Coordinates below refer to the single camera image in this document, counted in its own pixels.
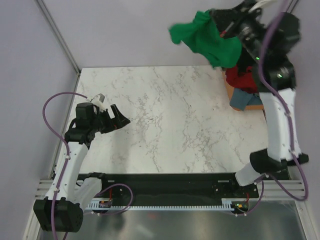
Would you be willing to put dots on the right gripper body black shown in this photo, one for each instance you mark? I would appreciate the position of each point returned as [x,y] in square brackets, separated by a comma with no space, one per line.
[244,23]

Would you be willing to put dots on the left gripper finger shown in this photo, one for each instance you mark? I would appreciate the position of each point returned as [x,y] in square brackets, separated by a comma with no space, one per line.
[115,111]
[121,121]

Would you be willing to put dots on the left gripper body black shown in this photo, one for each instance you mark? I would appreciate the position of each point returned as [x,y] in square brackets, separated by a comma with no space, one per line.
[103,122]

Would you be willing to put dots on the green t shirt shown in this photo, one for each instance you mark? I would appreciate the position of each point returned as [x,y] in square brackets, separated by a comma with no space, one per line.
[202,37]

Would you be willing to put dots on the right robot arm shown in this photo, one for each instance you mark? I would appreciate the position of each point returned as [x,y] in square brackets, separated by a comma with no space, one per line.
[274,75]

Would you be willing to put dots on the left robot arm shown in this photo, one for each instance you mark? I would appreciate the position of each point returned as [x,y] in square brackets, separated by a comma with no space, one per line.
[62,208]

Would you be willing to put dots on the black t shirt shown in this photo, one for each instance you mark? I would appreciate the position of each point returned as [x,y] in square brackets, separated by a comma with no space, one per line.
[244,62]

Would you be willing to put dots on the red t shirt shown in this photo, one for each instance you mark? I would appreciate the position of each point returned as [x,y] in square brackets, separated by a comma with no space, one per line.
[242,80]

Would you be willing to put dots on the orange plastic basket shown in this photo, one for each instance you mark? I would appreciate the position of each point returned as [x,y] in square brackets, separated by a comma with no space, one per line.
[229,91]

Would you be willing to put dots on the blue grey t shirt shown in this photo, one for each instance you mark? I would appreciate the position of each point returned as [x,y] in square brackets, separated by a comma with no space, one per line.
[241,100]

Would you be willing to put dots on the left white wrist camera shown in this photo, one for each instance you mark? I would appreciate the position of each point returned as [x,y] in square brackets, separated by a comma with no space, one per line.
[98,100]

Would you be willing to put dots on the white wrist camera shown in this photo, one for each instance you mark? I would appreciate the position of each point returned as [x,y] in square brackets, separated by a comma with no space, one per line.
[98,100]
[260,4]

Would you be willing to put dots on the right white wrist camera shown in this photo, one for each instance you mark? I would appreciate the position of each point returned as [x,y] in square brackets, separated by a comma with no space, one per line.
[260,4]

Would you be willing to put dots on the right aluminium frame post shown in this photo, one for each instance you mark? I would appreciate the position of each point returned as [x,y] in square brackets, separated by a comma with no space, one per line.
[291,6]

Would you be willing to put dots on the aluminium frame post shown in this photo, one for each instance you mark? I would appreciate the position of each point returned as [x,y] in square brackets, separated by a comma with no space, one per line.
[58,35]
[291,6]

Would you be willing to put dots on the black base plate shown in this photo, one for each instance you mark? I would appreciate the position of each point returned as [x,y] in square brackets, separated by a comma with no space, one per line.
[157,189]

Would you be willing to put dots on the white slotted cable duct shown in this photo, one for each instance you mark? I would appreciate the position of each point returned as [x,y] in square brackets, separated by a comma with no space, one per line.
[100,206]

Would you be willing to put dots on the left aluminium frame post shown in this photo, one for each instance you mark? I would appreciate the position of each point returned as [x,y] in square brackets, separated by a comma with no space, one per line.
[58,35]

